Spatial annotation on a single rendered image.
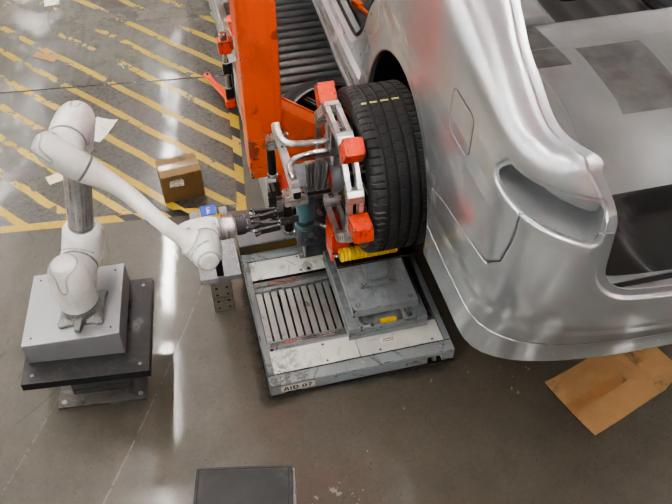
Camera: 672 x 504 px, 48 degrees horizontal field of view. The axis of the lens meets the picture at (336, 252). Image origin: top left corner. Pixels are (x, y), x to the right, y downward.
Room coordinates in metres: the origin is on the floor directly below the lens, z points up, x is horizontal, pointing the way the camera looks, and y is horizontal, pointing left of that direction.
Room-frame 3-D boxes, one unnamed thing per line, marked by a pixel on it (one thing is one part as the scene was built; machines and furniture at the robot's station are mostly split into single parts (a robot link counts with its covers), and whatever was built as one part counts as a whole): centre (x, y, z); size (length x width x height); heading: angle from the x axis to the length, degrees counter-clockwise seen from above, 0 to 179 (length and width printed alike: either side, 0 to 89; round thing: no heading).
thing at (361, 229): (1.99, -0.09, 0.85); 0.09 x 0.08 x 0.07; 14
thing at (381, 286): (2.34, -0.17, 0.32); 0.40 x 0.30 x 0.28; 14
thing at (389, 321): (2.34, -0.17, 0.13); 0.50 x 0.36 x 0.10; 14
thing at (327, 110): (2.29, -0.01, 0.85); 0.54 x 0.07 x 0.54; 14
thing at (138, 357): (1.96, 1.02, 0.15); 0.50 x 0.50 x 0.30; 8
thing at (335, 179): (2.28, 0.06, 0.85); 0.21 x 0.14 x 0.14; 104
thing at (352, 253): (2.20, -0.13, 0.51); 0.29 x 0.06 x 0.06; 104
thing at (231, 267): (2.31, 0.53, 0.44); 0.43 x 0.17 x 0.03; 14
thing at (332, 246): (2.30, -0.05, 0.48); 0.16 x 0.12 x 0.17; 104
